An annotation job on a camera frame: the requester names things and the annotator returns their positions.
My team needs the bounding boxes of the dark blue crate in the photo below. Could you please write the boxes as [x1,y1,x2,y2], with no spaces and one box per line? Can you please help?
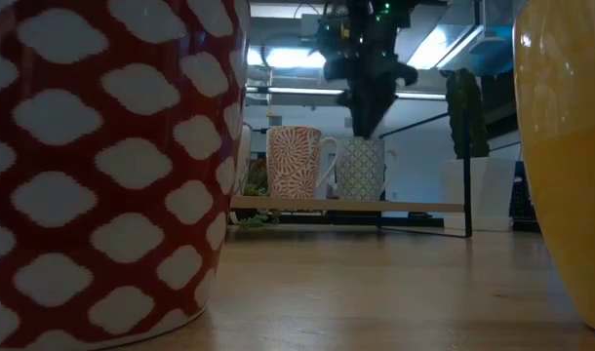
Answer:
[509,160,540,233]

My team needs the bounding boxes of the white plant pot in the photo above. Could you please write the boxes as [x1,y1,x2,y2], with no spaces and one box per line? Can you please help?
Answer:
[441,156,517,231]

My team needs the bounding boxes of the long ceiling light strip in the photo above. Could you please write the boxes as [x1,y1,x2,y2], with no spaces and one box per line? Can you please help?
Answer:
[246,86,448,101]

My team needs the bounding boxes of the green cactus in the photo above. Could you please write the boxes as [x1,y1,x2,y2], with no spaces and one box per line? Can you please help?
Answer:
[446,67,491,160]

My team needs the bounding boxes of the yellow mug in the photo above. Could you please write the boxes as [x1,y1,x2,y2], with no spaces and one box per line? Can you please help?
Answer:
[512,0,595,337]

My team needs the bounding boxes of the bright ceiling light panel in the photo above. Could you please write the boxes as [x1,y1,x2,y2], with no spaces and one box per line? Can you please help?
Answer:
[246,46,328,69]

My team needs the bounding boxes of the wooden shelf with black frame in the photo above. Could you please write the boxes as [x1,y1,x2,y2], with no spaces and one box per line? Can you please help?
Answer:
[230,112,474,239]

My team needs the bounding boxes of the green artificial trailing plant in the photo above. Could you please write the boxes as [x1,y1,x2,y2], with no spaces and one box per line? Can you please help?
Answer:
[236,160,284,229]

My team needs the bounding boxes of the red mug with white diamonds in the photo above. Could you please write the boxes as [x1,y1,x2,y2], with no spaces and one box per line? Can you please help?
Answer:
[0,0,254,351]

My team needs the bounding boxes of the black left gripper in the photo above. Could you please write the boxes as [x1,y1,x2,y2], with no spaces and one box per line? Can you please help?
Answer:
[316,19,419,139]

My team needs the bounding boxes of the grey diamond pattern mug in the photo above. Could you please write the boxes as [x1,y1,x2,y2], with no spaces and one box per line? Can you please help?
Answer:
[335,136,397,202]

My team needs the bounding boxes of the orange floral pattern mug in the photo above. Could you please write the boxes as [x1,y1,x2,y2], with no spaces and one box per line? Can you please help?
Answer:
[265,125,338,200]

